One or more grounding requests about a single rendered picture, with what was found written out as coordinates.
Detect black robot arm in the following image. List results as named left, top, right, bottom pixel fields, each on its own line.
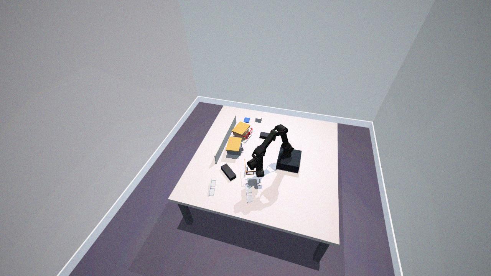
left=247, top=124, right=294, bottom=170

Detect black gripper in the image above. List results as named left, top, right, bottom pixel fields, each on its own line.
left=256, top=162, right=264, bottom=177

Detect grey thin panel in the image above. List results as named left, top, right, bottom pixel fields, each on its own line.
left=214, top=115, right=236, bottom=164

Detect white rimmed glasses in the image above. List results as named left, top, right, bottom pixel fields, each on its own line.
left=246, top=185, right=252, bottom=203

